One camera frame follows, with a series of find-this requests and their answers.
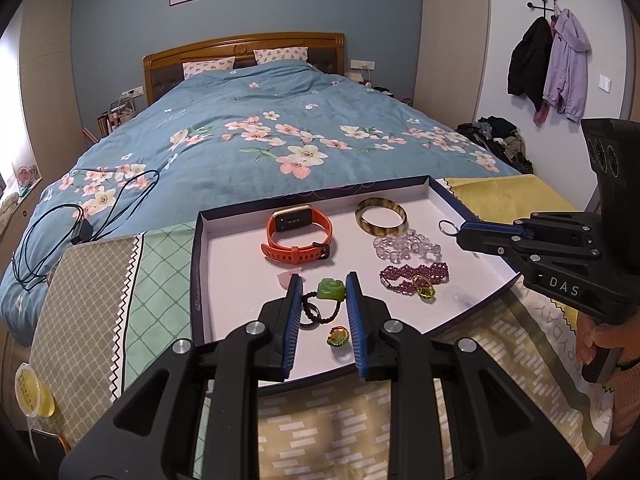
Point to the white light switch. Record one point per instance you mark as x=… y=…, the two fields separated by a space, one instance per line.
x=605 y=83

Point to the blue floral quilt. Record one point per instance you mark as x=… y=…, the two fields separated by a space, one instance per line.
x=240 y=100

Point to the person's right forearm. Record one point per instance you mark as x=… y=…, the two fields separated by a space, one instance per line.
x=625 y=400

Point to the dark blue tray box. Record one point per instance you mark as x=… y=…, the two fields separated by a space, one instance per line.
x=240 y=270

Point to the person's right hand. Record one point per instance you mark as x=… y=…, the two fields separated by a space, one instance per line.
x=597 y=337

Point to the smartphone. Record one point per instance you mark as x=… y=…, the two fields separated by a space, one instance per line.
x=47 y=442

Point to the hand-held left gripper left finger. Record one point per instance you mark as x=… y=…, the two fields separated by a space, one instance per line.
x=295 y=320

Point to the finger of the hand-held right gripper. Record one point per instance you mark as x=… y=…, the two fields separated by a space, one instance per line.
x=485 y=242
x=495 y=228

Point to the pink round ornament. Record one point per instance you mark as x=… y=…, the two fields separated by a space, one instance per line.
x=25 y=176

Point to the black charger adapter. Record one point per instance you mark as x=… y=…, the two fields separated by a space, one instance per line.
x=82 y=232

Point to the purple jacket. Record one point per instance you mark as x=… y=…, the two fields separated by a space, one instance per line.
x=567 y=65

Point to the black jacket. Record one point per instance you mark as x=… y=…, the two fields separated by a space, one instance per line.
x=527 y=65

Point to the orange smartwatch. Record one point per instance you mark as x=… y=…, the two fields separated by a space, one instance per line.
x=290 y=256

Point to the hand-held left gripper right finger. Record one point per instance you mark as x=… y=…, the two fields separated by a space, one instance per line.
x=356 y=330

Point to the black wall coat rack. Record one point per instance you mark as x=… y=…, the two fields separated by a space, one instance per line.
x=542 y=5

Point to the patterned white pillow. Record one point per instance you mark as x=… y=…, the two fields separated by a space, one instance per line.
x=280 y=55
x=207 y=66

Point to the wooden headboard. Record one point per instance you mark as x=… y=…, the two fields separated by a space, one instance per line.
x=240 y=42

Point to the green jade pendant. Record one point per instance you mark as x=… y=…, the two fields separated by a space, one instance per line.
x=331 y=289

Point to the pink garment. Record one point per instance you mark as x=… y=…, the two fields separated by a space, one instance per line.
x=541 y=115

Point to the pink butterfly pendant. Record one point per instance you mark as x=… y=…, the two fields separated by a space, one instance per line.
x=286 y=276

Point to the pile of clothes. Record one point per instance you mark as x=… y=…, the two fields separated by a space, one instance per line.
x=500 y=140

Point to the yellow plastic container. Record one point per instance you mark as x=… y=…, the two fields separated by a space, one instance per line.
x=30 y=390

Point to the amber bangle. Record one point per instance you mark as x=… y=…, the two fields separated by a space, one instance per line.
x=380 y=231

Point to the bedside cosmetics rack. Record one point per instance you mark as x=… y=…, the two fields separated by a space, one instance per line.
x=117 y=116

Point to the patchwork blanket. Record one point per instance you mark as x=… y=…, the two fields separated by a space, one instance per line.
x=100 y=300

